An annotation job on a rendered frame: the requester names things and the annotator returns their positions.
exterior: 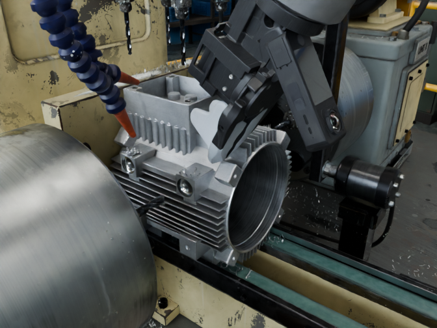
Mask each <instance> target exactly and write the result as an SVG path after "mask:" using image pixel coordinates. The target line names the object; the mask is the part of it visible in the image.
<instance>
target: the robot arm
mask: <svg viewBox="0 0 437 328"><path fill-rule="evenodd" d="M355 1H356V0H238V2H237V4H236V6H235V8H234V10H233V12H232V14H231V16H230V18H229V20H228V21H226V22H222V23H218V25H217V26H216V27H213V28H209V29H206V30H205V32H204V35H203V37H202V39H201V41H200V43H199V45H198V48H197V50H196V52H195V54H194V57H193V58H192V61H191V63H190V65H189V68H188V70H187V71H188V73H190V74H191V75H192V76H193V77H194V78H195V79H196V80H197V81H198V82H199V83H200V84H199V85H200V86H201V87H202V88H203V89H204V90H205V91H206V92H207V93H208V94H209V95H210V96H211V97H213V96H216V95H218V96H219V97H220V98H221V99H222V100H223V101H219V100H213V101H212V102H211V104H210V106H209V112H208V111H204V110H202V109H199V108H195V109H193V110H192V112H191V122H192V124H193V126H194V127H195V128H196V130H197V131H198V133H199V134H200V135H201V137H202V139H203V140H204V141H205V143H206V144H207V146H208V151H209V152H208V155H207V157H208V160H209V161H210V162H211V163H212V164H214V163H217V162H220V161H223V160H225V159H226V158H228V157H229V156H230V155H231V154H232V153H233V152H234V151H235V150H236V149H237V148H238V147H239V146H240V145H241V144H242V143H243V141H244V140H245V139H246V138H247V137H248V136H249V135H250V134H251V133H252V132H253V131H254V130H255V129H256V127H257V126H258V125H259V123H260V122H261V121H262V120H263V119H264V118H265V117H266V116H267V114H268V113H269V111H270V110H271V109H272V108H273V106H274V105H275V103H276V102H277V101H278V99H279V98H280V97H281V96H282V94H283V93H284V94H285V97H286V100H287V102H288V104H289V107H290V110H291V112H292V114H293V117H294V119H295V122H296V124H297V127H298V130H299V132H300V134H301V137H302V140H303V141H304V144H305V147H306V150H307V151H309V152H316V151H319V150H323V149H326V148H330V147H332V146H333V145H334V144H336V143H337V142H338V141H340V140H341V139H342V138H344V136H345V135H346V132H347V130H346V128H345V125H344V123H343V120H342V117H341V115H340V113H339V110H338V107H337V105H336V102H335V100H334V97H333V95H332V92H331V90H330V87H329V84H328V81H327V80H326V77H325V74H324V72H323V69H322V66H321V63H320V61H319V58H318V56H317V54H316V51H315V48H314V46H313V43H312V41H311V38H310V36H317V35H319V34H321V32H322V30H323V29H324V27H325V26H326V25H332V24H337V23H340V22H341V21H342V20H343V19H344V17H345V16H346V14H347V12H348V11H349V10H350V9H351V7H352V6H353V4H354V3H355ZM217 31H224V32H225V33H226V34H227V35H225V34H224V33H223V32H220V33H216V32H217ZM204 45H205V46H206V47H205V50H204V52H203V54H202V56H201V59H200V61H199V63H198V65H195V63H196V61H197V59H198V56H199V54H200V52H201V50H202V48H203V46H204Z"/></svg>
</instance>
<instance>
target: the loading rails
mask: <svg viewBox="0 0 437 328"><path fill-rule="evenodd" d="M146 234H147V236H148V237H149V238H151V239H152V240H153V242H154V244H155V245H154V248H153V249H152V253H153V257H154V260H155V267H156V272H157V303H156V307H155V312H154V313H153V316H152V318H154V319H155V320H157V321H158V322H160V323H162V324H163V325H165V326H166V325H168V324H169V323H170V322H171V321H172V320H173V319H174V318H175V317H176V316H177V315H178V314H182V315H183V316H185V317H186V318H188V319H190V320H191V321H193V322H194V323H196V324H198V325H199V326H200V327H203V328H437V290H435V289H433V288H430V287H428V286H425V285H424V284H421V283H418V282H416V281H414V280H411V279H408V278H406V277H404V276H401V275H398V274H396V273H394V272H391V271H388V270H387V269H384V268H382V267H379V266H376V265H374V264H371V263H369V262H366V261H364V260H362V259H359V258H357V257H355V256H352V255H349V254H347V253H344V252H342V251H339V250H337V249H335V248H332V247H329V246H327V245H325V244H322V243H319V242H318V241H315V240H313V239H310V238H307V237H305V236H302V235H300V234H297V233H296V232H293V231H290V230H288V229H286V228H283V227H280V226H278V225H275V224H273V226H272V227H271V230H270V234H269V237H271V240H272V241H274V242H272V241H271V240H270V239H269V237H267V240H266V241H264V242H263V246H261V245H260V249H259V250H258V249H257V253H254V255H253V256H250V258H249V259H248V258H247V259H246V261H245V260H243V263H242V262H240V261H238V260H237V261H236V263H235V265H236V266H238V267H236V266H233V267H232V266H230V265H228V264H225V263H223V264H222V266H223V267H226V265H227V267H226V268H223V267H220V262H221V261H220V262H219V263H218V264H219V265H215V264H213V263H211V262H209V261H207V260H205V259H203V258H202V257H200V258H199V259H197V260H195V259H193V258H191V257H189V256H187V255H185V254H183V253H181V252H180V251H179V239H178V238H176V237H174V236H171V235H169V236H168V237H167V238H166V239H165V238H162V237H161V236H158V235H157V234H154V233H153V232H150V231H149V230H146ZM282 235H283V236H282ZM275 236H276V237H275ZM280 236H281V237H280ZM171 237H172V239H171ZM273 237H275V239H274V238H273ZM283 237H284V238H283ZM278 238H279V239H278ZM280 239H283V240H284V241H283V242H282V240H280ZM169 240H170V241H169ZM176 240H177V241H176ZM276 240H277V241H279V242H276ZM172 241H173V242H175V243H173V242H172ZM268 241H269V242H268ZM221 263H222V262H221ZM250 266H251V267H250ZM239 267H240V268H241V271H237V270H238V269H239ZM242 267H243V270H242ZM249 267H250V269H251V270H252V271H251V272H250V274H249V276H251V277H248V276H247V274H248V273H249V271H250V269H247V268H249ZM237 268H238V269H237ZM230 270H232V271H233V272H235V273H233V272H230ZM239 270H240V269H239ZM236 271H237V275H236ZM246 276H247V279H246Z"/></svg>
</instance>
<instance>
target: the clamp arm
mask: <svg viewBox="0 0 437 328"><path fill-rule="evenodd" d="M349 14H350V10H349V11H348V12H347V14H346V16H345V17H344V18H343V20H342V21H341V22H340V23H337V24H332V25H326V26H325V27H324V29H325V30H326V32H325V39H324V49H323V61H322V69H323V72H324V74H325V77H326V80H327V81H328V84H329V87H330V90H331V92H332V95H333V97H334V100H335V102H336V105H337V104H338V96H339V86H340V81H341V72H342V67H343V58H344V52H345V43H346V38H347V29H348V24H349ZM330 153H331V147H330V148H326V149H323V150H319V151H316V152H312V153H311V164H310V175H309V180H311V181H314V182H317V183H321V182H322V181H323V180H324V179H325V178H326V177H328V175H325V174H323V171H324V173H326V174H328V169H324V167H325V166H326V167H329V168H330V167H331V164H332V163H330Z"/></svg>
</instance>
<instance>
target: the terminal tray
mask: <svg viewBox="0 0 437 328"><path fill-rule="evenodd" d="M199 84H200V83H199V82H198V81H197V80H196V79H195V78H191V77H185V76H182V75H176V74H168V75H165V76H163V77H158V78H156V79H152V80H149V81H146V82H143V83H139V85H133V86H130V87H127V88H124V89H123V91H124V100H125V101H126V112H127V114H128V117H129V119H130V121H131V123H132V126H133V128H134V130H135V133H136V135H137V139H140V138H142V141H143V142H144V141H146V140H148V143H149V144H151V143H153V142H155V146H158V145H159V144H161V148H165V147H166V146H167V147H168V150H169V151H171V150H172V149H173V148H174V149H175V153H178V152H179V151H182V155H183V156H185V155H186V154H191V152H192V151H193V150H194V148H195V146H196V134H197V133H198V131H197V130H196V128H195V127H194V126H193V124H192V122H191V112H192V110H193V109H195V108H199V109H202V110H204V111H208V112H209V106H210V104H211V102H212V101H213V100H219V101H223V100H222V99H221V98H220V97H219V96H218V95H216V96H213V97H211V96H210V95H209V94H208V93H207V92H206V91H205V90H204V89H203V88H202V87H201V86H200V85H199ZM198 134H199V133H198Z"/></svg>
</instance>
